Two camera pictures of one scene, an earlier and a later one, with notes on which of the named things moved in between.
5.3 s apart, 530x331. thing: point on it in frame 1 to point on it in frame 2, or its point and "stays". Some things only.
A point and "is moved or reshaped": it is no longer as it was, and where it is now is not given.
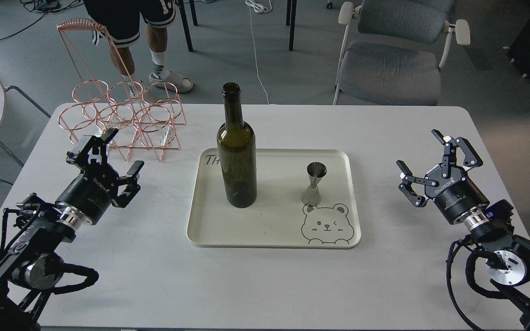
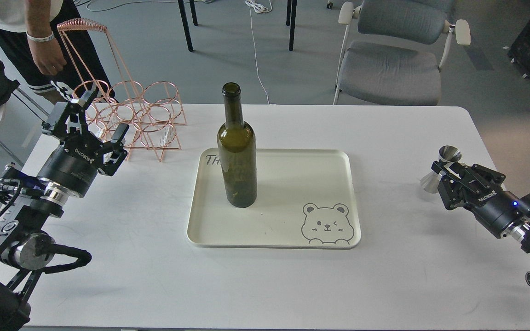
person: x=117 y=22 to x=45 y=44
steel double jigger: x=316 y=171 is moved or reshaped
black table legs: x=187 y=33 stays
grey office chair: x=391 y=51 stays
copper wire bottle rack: x=108 y=97 stays
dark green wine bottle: x=237 y=146 stays
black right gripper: x=457 y=196 to x=496 y=209
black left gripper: x=89 y=195 to x=73 y=165
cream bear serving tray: x=279 y=219 stays
